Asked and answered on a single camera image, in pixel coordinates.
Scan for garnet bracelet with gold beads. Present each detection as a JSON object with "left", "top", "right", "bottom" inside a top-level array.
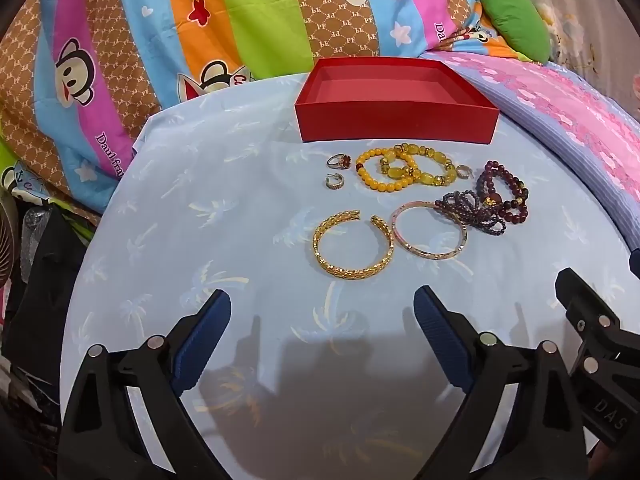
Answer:
[{"left": 481, "top": 180, "right": 530, "bottom": 224}]

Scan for gold cuff bracelet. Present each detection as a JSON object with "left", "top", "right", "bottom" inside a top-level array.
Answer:
[{"left": 313, "top": 208, "right": 396, "bottom": 278}]

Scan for electric fan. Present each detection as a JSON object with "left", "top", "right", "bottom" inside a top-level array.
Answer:
[{"left": 0, "top": 195, "right": 24, "bottom": 293}]

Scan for dark red bead bracelet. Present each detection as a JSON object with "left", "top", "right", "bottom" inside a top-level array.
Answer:
[{"left": 475, "top": 159, "right": 517, "bottom": 199}]

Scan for red cardboard box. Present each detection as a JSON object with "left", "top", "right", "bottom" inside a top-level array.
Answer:
[{"left": 294, "top": 57, "right": 501, "bottom": 145}]

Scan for purple small bead bracelet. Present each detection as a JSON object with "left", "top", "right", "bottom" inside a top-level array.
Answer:
[{"left": 434, "top": 188, "right": 509, "bottom": 237}]

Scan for yellow round bead bracelet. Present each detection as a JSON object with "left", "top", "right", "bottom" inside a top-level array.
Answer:
[{"left": 355, "top": 147, "right": 412, "bottom": 192}]

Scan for pink floral blanket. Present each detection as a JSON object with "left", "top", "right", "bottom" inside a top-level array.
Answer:
[{"left": 421, "top": 49, "right": 640, "bottom": 266}]

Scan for black bag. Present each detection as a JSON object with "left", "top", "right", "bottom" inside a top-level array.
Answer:
[{"left": 9, "top": 205, "right": 97, "bottom": 396}]

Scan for green pillow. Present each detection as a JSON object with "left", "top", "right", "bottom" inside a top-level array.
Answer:
[{"left": 478, "top": 0, "right": 551, "bottom": 64}]

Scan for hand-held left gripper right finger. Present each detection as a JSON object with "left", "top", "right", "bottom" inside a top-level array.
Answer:
[{"left": 414, "top": 285, "right": 589, "bottom": 480}]

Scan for amber chunky bead bracelet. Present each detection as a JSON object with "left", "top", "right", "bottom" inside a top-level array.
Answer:
[{"left": 379, "top": 143, "right": 458, "bottom": 188}]

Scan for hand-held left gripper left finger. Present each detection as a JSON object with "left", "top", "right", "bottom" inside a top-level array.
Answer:
[{"left": 60, "top": 287, "right": 232, "bottom": 480}]

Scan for pale floral fabric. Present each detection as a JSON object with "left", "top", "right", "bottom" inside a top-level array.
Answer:
[{"left": 500, "top": 0, "right": 640, "bottom": 83}]

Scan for colourful monkey print blanket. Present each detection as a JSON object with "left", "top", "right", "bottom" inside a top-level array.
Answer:
[{"left": 0, "top": 0, "right": 507, "bottom": 221}]

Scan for rose gold bangle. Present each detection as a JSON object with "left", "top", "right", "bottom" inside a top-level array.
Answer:
[{"left": 391, "top": 200, "right": 469, "bottom": 261}]

